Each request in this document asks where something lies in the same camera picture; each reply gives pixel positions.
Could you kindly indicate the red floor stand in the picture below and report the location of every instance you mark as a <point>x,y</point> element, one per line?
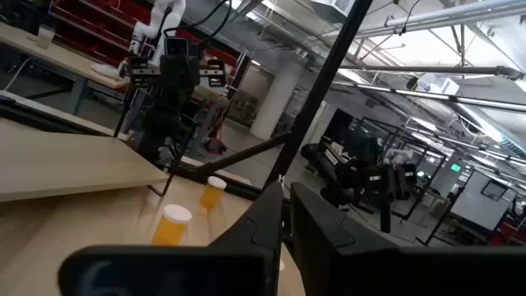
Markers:
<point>216,144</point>

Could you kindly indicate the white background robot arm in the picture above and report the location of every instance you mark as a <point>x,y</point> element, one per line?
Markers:
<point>158,24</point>

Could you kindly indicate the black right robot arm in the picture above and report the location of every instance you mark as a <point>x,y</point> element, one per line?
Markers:
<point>164,131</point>

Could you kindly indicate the grey partition panel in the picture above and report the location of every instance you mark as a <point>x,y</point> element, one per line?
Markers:
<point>476,209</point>

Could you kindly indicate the white ceiling pipe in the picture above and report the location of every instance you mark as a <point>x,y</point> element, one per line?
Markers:
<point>452,16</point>

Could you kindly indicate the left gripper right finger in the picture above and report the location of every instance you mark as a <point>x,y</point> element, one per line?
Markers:
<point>370,271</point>

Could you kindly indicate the amber medicine bottle white cap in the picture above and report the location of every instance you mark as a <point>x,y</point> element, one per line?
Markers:
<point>170,230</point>
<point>211,197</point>

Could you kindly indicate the black framed robot workcell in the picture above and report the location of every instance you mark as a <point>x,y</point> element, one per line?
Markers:
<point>353,156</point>

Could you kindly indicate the wooden table grey legs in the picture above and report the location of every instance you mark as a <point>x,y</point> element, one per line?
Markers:
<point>209,96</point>

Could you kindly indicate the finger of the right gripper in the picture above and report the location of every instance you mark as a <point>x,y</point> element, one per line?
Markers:
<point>216,82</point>
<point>139,81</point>

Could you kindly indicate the white building column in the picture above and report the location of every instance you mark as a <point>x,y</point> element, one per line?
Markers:
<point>277,98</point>

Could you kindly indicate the wooden workbench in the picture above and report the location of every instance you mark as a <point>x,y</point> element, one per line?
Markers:
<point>61,57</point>

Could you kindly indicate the black table frame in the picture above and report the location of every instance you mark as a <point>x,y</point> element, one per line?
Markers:
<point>316,90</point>

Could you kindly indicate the grey ceiling pipe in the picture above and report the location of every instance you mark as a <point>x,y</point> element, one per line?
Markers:
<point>411,69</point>

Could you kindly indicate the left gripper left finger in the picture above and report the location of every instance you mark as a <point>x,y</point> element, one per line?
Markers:
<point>205,271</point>

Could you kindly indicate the red storage shelving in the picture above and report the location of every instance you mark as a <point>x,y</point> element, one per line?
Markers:
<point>94,24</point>

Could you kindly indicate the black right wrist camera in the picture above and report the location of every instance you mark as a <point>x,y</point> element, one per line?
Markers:
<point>176,46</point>

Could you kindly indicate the green exit sign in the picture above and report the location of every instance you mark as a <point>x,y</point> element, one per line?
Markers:
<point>455,167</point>

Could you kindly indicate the translucent plastic cup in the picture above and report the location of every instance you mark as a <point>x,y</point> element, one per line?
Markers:
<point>45,38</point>

